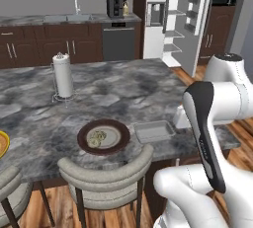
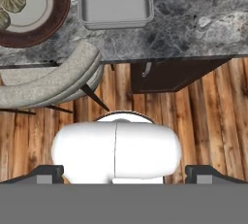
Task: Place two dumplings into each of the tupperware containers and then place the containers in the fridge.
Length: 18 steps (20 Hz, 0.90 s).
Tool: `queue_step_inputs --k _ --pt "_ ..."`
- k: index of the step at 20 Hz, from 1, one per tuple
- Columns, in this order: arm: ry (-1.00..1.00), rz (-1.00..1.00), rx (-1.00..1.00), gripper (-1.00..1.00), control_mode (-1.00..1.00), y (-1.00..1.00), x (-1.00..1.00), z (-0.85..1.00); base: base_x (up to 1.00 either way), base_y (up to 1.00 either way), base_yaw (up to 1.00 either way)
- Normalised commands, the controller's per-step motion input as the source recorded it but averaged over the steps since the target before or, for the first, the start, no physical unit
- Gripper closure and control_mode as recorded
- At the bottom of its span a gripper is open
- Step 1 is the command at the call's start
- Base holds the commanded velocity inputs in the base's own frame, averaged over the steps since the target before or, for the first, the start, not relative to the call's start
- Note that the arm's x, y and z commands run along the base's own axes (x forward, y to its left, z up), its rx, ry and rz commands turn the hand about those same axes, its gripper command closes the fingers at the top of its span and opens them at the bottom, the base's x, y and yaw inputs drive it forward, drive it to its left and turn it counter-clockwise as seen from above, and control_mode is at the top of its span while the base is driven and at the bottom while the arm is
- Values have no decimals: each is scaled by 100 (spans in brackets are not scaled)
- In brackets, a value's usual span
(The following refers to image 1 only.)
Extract grey upholstered chair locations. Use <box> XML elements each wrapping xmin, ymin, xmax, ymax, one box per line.
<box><xmin>0</xmin><ymin>165</ymin><xmax>34</xmax><ymax>228</ymax></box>
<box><xmin>56</xmin><ymin>143</ymin><xmax>155</xmax><ymax>228</ymax></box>

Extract black coffee machine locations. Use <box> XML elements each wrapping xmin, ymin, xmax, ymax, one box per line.
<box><xmin>106</xmin><ymin>0</ymin><xmax>126</xmax><ymax>20</ymax></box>

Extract steel sink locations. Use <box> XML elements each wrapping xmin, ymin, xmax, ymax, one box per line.
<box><xmin>42</xmin><ymin>14</ymin><xmax>94</xmax><ymax>25</ymax></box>

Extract pale dumpling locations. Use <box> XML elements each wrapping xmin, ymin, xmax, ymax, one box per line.
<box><xmin>93</xmin><ymin>129</ymin><xmax>108</xmax><ymax>141</ymax></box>
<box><xmin>86</xmin><ymin>136</ymin><xmax>102</xmax><ymax>149</ymax></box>

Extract grey dishwasher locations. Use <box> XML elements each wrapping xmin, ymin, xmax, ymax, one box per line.
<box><xmin>101</xmin><ymin>22</ymin><xmax>136</xmax><ymax>62</ymax></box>

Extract yellow bowl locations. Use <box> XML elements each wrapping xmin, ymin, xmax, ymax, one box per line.
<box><xmin>0</xmin><ymin>130</ymin><xmax>11</xmax><ymax>159</ymax></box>

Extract dark brown base cupboards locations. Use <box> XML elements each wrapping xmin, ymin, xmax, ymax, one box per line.
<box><xmin>0</xmin><ymin>23</ymin><xmax>104</xmax><ymax>70</ymax></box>

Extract white paper towel roll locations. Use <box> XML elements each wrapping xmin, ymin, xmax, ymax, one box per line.
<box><xmin>52</xmin><ymin>52</ymin><xmax>74</xmax><ymax>99</ymax></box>

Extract white fridge door with shelves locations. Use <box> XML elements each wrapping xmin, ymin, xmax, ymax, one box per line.
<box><xmin>183</xmin><ymin>0</ymin><xmax>215</xmax><ymax>78</ymax></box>

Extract white fridge door with dispenser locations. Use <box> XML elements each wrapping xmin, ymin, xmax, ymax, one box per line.
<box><xmin>143</xmin><ymin>0</ymin><xmax>171</xmax><ymax>60</ymax></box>

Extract wire paper towel holder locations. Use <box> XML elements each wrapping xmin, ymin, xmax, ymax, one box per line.
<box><xmin>49</xmin><ymin>51</ymin><xmax>77</xmax><ymax>104</ymax></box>

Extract brown rimmed plate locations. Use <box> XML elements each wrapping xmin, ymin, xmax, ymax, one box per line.
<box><xmin>76</xmin><ymin>118</ymin><xmax>131</xmax><ymax>156</ymax></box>

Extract white fridge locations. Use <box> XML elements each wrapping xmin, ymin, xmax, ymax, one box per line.
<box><xmin>142</xmin><ymin>0</ymin><xmax>215</xmax><ymax>77</ymax></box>

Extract dark brown tall cupboard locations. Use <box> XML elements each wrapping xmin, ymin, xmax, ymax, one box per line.
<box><xmin>198</xmin><ymin>5</ymin><xmax>237</xmax><ymax>66</ymax></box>

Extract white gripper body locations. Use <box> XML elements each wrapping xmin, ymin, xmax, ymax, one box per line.
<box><xmin>173</xmin><ymin>105</ymin><xmax>193</xmax><ymax>130</ymax></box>

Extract steel tap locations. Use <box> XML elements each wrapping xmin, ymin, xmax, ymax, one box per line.
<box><xmin>73</xmin><ymin>0</ymin><xmax>82</xmax><ymax>16</ymax></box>

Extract clear tupperware container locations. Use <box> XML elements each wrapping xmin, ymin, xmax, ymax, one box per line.
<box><xmin>132</xmin><ymin>119</ymin><xmax>177</xmax><ymax>144</ymax></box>

